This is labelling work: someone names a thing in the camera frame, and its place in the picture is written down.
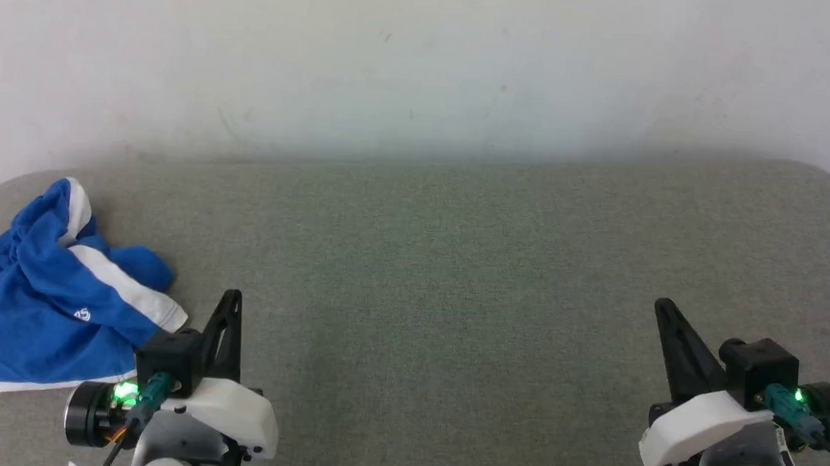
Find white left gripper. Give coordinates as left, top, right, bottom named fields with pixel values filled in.
left=62, top=280, right=287, bottom=462

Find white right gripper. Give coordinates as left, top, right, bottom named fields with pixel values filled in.
left=637, top=296, right=830, bottom=466

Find blue shorts with white trim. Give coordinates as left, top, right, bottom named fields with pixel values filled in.
left=0, top=173, right=196, bottom=403

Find grey fabric sofa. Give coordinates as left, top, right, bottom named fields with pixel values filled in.
left=0, top=118, right=830, bottom=466

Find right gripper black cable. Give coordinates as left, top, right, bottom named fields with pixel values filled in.
left=760, top=383, right=830, bottom=466

